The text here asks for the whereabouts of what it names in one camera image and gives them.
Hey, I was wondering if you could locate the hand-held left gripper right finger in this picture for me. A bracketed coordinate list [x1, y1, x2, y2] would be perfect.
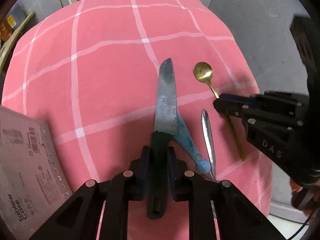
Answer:
[167, 146, 288, 240]

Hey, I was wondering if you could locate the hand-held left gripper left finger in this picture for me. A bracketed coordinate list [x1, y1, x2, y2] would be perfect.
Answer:
[29, 145, 150, 240]

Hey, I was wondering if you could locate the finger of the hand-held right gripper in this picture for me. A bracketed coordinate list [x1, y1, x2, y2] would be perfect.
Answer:
[213, 99, 305, 128]
[219, 91, 310, 108]

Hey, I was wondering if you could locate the blue patterned handle utensil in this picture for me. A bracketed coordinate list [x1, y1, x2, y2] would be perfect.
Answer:
[172, 112, 210, 173]

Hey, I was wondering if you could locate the gold spoon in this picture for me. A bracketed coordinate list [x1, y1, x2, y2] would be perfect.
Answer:
[194, 62, 247, 161]

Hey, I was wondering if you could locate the black-handled kitchen knife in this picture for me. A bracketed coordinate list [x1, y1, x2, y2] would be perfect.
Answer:
[146, 58, 178, 220]

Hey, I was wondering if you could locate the white perforated utensil basket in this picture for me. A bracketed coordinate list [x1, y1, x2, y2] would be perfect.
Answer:
[0, 106, 73, 240]

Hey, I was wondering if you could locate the person's right hand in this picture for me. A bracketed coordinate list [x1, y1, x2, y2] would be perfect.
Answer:
[290, 179, 304, 193]

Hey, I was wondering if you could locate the pink checked tablecloth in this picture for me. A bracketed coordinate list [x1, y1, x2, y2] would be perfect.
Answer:
[1, 0, 273, 240]

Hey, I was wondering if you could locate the beige kitchen counter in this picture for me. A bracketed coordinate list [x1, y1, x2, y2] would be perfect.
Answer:
[0, 11, 35, 68]

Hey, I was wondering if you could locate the black cable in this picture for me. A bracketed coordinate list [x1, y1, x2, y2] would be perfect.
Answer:
[282, 211, 316, 240]

